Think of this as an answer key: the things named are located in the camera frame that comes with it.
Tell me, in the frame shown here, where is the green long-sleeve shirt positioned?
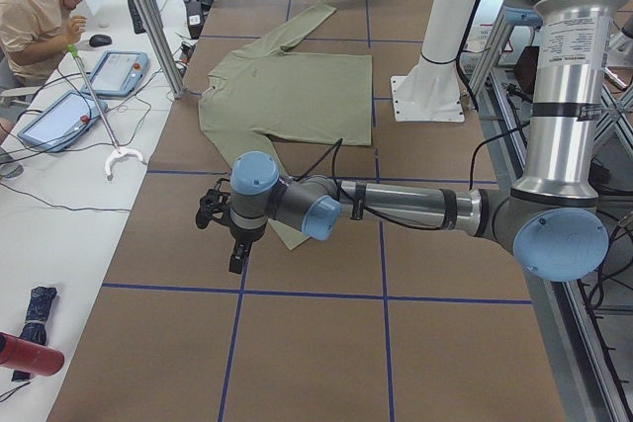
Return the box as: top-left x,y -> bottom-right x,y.
199,2 -> 374,250

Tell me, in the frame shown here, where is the black keyboard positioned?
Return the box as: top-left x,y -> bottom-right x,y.
127,0 -> 145,35

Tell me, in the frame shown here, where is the blue teach pendant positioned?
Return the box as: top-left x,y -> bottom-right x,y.
17,91 -> 108,153
89,50 -> 149,98

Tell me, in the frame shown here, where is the red water bottle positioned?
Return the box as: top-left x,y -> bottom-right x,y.
1,333 -> 65,377

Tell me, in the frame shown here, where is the aluminium frame post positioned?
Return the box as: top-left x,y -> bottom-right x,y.
134,0 -> 185,99

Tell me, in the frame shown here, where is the black computer mouse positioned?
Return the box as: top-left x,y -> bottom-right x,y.
89,34 -> 113,47

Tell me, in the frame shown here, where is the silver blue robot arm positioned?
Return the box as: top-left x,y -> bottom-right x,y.
195,0 -> 628,282

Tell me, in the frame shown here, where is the upper blue teach pendant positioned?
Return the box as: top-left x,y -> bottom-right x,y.
89,50 -> 149,98

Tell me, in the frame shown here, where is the folded dark blue umbrella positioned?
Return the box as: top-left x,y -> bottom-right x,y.
19,287 -> 57,375

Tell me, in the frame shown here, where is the lower blue teach pendant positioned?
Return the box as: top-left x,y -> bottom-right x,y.
17,91 -> 108,153

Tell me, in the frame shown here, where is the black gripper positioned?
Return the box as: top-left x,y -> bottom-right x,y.
195,178 -> 249,274

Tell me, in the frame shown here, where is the white central robot pedestal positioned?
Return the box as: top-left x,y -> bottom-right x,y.
391,0 -> 477,123

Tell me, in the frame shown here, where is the white reacher grabber stick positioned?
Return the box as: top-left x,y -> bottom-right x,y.
66,44 -> 146,182

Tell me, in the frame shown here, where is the person in beige shirt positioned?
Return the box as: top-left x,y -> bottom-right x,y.
0,0 -> 88,144

